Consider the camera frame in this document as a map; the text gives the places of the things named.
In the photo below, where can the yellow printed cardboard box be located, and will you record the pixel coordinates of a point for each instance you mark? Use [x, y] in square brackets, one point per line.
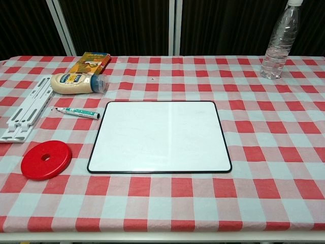
[89, 63]

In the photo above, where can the red disc with hole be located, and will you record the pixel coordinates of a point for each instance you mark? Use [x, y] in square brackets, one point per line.
[35, 165]

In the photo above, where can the mayonnaise squeeze bottle blue cap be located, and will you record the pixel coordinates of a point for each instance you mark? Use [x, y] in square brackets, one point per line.
[71, 85]

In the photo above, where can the white rectangular board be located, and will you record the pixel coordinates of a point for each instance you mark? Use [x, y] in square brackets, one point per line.
[160, 137]

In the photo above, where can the white folding laptop stand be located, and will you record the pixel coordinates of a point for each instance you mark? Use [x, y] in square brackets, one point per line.
[25, 111]

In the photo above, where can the red white checkered tablecloth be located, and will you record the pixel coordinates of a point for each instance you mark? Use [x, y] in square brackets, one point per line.
[162, 203]

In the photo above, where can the green whiteboard marker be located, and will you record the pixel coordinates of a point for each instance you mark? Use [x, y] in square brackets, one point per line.
[78, 112]

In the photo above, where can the clear plastic water bottle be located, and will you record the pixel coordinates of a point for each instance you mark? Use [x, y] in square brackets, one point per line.
[279, 50]

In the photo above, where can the white partition post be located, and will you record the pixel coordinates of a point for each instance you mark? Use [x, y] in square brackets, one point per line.
[61, 25]
[175, 25]

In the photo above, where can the dark ribbed partition panel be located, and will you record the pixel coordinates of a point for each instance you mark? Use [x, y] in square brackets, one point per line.
[228, 25]
[20, 25]
[114, 25]

